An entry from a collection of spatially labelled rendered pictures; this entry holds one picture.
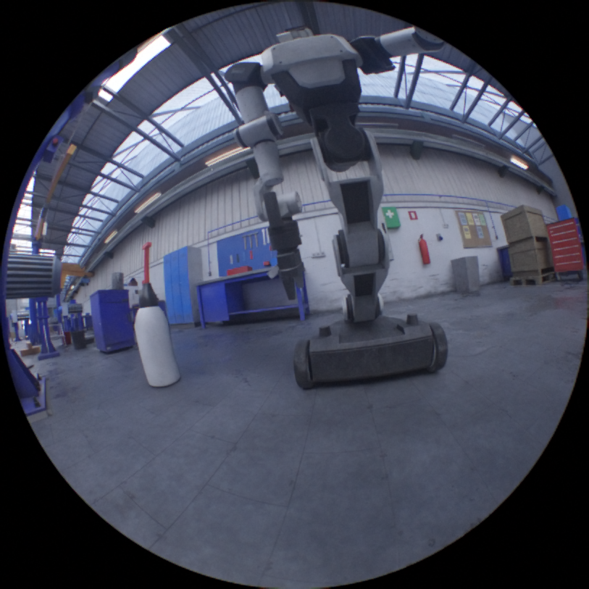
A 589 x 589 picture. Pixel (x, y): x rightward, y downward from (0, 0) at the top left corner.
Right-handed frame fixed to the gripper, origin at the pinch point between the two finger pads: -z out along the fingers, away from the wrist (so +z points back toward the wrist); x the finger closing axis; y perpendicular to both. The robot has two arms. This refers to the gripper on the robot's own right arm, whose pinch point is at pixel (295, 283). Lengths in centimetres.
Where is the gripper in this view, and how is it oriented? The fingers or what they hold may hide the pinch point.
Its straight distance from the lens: 53.4
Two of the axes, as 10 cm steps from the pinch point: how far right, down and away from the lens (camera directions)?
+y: 9.5, -1.1, -3.0
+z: -2.1, -9.3, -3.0
